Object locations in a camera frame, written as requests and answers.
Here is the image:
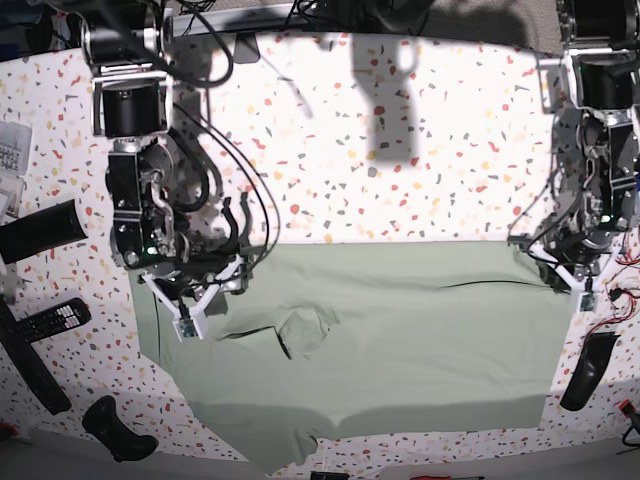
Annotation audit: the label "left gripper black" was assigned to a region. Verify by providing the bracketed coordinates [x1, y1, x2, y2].
[539, 227, 613, 292]

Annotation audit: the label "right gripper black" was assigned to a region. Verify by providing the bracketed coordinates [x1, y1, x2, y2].
[149, 244, 240, 300]

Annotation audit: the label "light green T-shirt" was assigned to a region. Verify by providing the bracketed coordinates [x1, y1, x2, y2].
[131, 241, 571, 474]

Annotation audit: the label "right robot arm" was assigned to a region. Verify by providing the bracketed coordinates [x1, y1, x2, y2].
[72, 1, 270, 301]

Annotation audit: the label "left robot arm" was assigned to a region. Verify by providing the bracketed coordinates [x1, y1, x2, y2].
[521, 1, 639, 293]

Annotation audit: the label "black curved pad right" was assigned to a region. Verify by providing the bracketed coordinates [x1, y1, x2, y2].
[560, 332, 619, 412]

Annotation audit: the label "black remote control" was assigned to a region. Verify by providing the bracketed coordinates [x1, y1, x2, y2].
[16, 297, 91, 344]

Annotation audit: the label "red connector bottom right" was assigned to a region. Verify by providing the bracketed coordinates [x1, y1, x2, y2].
[619, 400, 635, 415]

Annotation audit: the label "black game controller grip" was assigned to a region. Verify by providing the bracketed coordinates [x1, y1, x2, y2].
[82, 395, 159, 463]

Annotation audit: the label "long black bar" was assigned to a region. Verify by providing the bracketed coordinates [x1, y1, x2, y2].
[1, 297, 72, 415]

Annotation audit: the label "small clear plastic container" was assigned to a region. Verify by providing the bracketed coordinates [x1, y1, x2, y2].
[0, 174, 25, 218]

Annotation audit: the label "clear plastic parts box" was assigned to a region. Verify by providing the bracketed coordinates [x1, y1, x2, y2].
[0, 122, 32, 176]

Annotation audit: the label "red object bottom left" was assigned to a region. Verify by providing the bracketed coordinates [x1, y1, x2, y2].
[0, 423, 18, 438]

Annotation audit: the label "black small tool bottom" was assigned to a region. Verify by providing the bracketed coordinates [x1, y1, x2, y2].
[309, 471, 350, 480]

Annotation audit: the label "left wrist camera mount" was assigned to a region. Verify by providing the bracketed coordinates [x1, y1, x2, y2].
[507, 236, 622, 314]

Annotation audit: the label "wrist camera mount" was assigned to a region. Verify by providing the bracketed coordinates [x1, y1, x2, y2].
[507, 236, 622, 314]
[139, 254, 251, 341]

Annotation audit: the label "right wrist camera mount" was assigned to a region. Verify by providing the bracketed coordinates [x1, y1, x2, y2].
[139, 254, 251, 341]

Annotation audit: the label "red and black wires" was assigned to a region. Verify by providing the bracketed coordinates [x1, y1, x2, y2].
[582, 239, 640, 346]

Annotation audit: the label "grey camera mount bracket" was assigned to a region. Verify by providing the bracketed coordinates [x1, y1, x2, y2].
[233, 32, 261, 65]

